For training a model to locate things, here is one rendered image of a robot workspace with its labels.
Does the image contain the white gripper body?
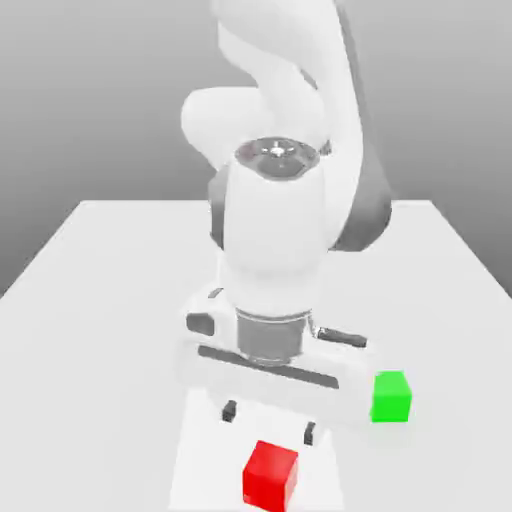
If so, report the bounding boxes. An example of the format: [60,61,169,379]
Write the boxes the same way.
[175,334,378,429]

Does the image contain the small red cube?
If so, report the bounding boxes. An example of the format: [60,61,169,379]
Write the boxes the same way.
[242,439,300,512]

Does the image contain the small green cube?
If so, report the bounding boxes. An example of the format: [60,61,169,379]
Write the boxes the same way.
[370,370,413,424]

